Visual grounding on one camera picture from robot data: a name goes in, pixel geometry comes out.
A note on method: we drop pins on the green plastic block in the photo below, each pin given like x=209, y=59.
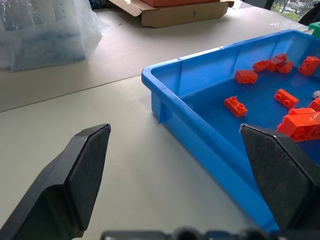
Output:
x=315, y=28

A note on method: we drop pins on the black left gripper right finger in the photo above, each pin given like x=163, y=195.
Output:
x=282, y=180

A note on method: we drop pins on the clear plastic bag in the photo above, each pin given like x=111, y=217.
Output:
x=42, y=32

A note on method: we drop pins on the blue plastic tray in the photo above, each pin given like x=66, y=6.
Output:
x=215, y=117

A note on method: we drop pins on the large orange toy brick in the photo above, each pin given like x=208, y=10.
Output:
x=300, y=125

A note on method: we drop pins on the brown cardboard box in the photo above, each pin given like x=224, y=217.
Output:
x=180, y=13

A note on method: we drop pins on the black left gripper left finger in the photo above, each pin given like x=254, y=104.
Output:
x=75, y=180

